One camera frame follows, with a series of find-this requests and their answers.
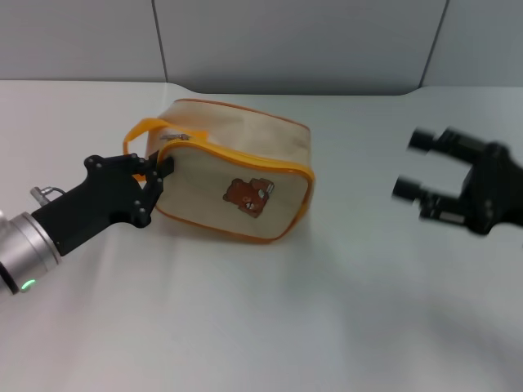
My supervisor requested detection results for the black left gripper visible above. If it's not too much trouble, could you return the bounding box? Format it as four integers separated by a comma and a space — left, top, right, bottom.
31, 149, 177, 256

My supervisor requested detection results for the left gripper silver cable connector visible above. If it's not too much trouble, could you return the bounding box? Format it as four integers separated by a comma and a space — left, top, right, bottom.
30, 185, 65, 206

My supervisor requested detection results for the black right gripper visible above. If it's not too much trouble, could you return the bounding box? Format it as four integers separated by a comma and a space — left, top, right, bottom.
391, 127, 523, 237

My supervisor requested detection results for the beige orange-trimmed bear food bag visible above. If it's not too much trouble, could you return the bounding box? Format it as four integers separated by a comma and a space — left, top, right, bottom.
122, 99, 316, 245

